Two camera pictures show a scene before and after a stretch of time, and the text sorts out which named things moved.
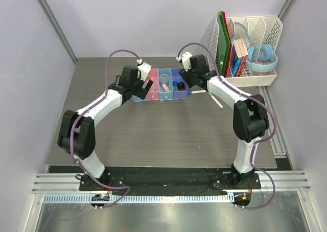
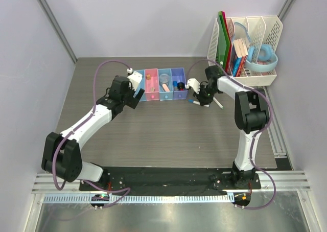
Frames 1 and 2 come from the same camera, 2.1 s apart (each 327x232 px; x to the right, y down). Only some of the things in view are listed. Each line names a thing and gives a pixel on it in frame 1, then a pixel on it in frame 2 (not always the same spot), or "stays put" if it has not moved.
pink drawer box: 153,93 stays put
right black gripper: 186,76 -> 203,101
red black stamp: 181,86 stays put
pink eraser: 165,88 stays put
